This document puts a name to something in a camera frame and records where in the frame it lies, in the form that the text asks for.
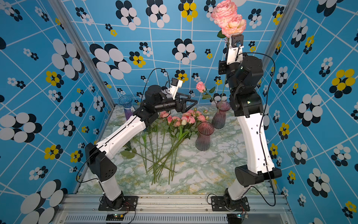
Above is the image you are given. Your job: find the blue purple glass vase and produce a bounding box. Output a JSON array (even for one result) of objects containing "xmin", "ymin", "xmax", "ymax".
[{"xmin": 118, "ymin": 95, "xmax": 135, "ymax": 120}]

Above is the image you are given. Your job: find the single pink rose stem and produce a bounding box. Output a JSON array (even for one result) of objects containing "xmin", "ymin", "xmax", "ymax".
[{"xmin": 196, "ymin": 81, "xmax": 222, "ymax": 105}]

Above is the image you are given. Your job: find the left corner aluminium post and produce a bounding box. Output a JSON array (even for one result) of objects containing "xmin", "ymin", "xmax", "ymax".
[{"xmin": 49, "ymin": 1, "xmax": 115, "ymax": 110}]

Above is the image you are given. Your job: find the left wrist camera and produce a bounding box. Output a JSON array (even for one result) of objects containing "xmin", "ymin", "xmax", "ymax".
[{"xmin": 169, "ymin": 78, "xmax": 183, "ymax": 99}]

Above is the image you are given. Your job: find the pile of artificial flowers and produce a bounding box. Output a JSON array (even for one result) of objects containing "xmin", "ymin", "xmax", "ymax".
[{"xmin": 120, "ymin": 108, "xmax": 209, "ymax": 184}]

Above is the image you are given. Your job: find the pink grey glass vase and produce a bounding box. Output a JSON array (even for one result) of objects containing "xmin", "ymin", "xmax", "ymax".
[
  {"xmin": 195, "ymin": 122, "xmax": 214, "ymax": 151},
  {"xmin": 211, "ymin": 101, "xmax": 231, "ymax": 129}
]

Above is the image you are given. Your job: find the front pink grey glass vase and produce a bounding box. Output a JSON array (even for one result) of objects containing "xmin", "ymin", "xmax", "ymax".
[{"xmin": 195, "ymin": 122, "xmax": 214, "ymax": 151}]

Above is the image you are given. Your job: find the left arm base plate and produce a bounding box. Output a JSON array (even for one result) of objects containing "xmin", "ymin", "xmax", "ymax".
[{"xmin": 98, "ymin": 196, "xmax": 139, "ymax": 211}]

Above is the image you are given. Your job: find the right controller circuit board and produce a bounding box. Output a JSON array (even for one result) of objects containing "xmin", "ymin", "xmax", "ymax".
[{"xmin": 227, "ymin": 214, "xmax": 247, "ymax": 224}]

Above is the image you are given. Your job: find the pink peony flower stem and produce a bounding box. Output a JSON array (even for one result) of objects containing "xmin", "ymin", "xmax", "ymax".
[{"xmin": 211, "ymin": 1, "xmax": 247, "ymax": 95}]

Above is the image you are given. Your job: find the aluminium front rail frame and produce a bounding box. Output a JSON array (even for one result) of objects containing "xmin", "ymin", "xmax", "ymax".
[{"xmin": 53, "ymin": 195, "xmax": 297, "ymax": 224}]

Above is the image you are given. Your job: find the right corner aluminium post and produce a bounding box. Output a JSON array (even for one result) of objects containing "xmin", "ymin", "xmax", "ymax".
[{"xmin": 241, "ymin": 0, "xmax": 301, "ymax": 110}]

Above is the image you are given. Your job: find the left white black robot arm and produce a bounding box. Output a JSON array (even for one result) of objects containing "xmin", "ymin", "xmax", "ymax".
[{"xmin": 85, "ymin": 85, "xmax": 198, "ymax": 211}]

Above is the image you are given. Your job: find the left controller circuit board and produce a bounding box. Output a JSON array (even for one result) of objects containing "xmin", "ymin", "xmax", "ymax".
[{"xmin": 106, "ymin": 214, "xmax": 125, "ymax": 222}]

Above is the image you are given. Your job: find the corner aluminium post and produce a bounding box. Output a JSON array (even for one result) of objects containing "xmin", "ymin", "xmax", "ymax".
[
  {"xmin": 241, "ymin": 0, "xmax": 301, "ymax": 110},
  {"xmin": 49, "ymin": 1, "xmax": 115, "ymax": 110}
]

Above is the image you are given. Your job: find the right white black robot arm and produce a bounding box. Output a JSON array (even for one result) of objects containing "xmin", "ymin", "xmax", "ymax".
[{"xmin": 219, "ymin": 52, "xmax": 282, "ymax": 211}]

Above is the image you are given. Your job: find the rear pink grey glass vase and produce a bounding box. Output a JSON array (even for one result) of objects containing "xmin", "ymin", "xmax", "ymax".
[{"xmin": 211, "ymin": 101, "xmax": 231, "ymax": 129}]

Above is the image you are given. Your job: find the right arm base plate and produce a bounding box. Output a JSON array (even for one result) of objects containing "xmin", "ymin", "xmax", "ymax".
[{"xmin": 209, "ymin": 195, "xmax": 250, "ymax": 212}]

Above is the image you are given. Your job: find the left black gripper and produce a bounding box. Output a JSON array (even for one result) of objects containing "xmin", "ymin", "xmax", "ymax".
[{"xmin": 154, "ymin": 91, "xmax": 197, "ymax": 113}]

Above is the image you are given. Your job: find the controller circuit board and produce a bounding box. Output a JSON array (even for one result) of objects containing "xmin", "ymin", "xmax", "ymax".
[
  {"xmin": 106, "ymin": 214, "xmax": 125, "ymax": 222},
  {"xmin": 227, "ymin": 214, "xmax": 247, "ymax": 224}
]

